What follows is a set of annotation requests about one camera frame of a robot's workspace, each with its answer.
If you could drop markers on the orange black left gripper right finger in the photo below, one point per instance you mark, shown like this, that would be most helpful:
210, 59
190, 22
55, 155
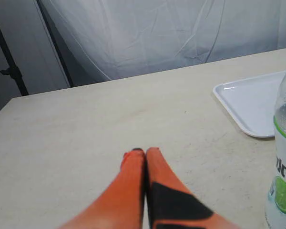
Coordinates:
171, 205

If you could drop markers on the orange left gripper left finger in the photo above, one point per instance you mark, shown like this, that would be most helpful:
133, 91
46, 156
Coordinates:
121, 204

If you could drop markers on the clear lime drink bottle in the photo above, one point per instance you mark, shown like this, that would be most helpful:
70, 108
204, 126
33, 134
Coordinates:
275, 212

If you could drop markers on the white plastic tray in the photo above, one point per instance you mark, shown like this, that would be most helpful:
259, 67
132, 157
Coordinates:
251, 101

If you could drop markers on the white backdrop curtain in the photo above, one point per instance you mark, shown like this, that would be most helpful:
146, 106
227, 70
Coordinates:
114, 39

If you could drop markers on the black light stand pole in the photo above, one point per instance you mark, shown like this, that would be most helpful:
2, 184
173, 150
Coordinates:
13, 70

